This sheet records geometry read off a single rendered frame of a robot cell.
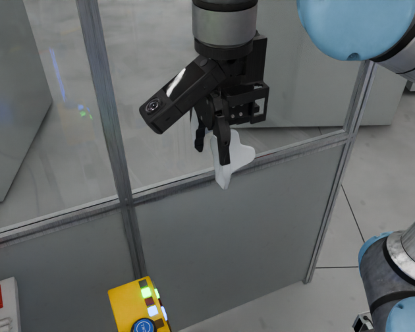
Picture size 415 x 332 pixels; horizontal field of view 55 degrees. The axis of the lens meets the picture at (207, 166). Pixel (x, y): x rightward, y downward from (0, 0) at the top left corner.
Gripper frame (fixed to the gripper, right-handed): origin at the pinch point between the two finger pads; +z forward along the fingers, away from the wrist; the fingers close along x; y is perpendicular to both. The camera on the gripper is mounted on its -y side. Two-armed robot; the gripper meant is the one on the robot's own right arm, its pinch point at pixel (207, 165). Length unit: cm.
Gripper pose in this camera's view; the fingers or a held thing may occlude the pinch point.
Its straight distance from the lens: 60.3
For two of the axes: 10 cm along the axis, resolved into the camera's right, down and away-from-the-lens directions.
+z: 0.0, 7.5, 6.6
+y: 9.2, -2.6, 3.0
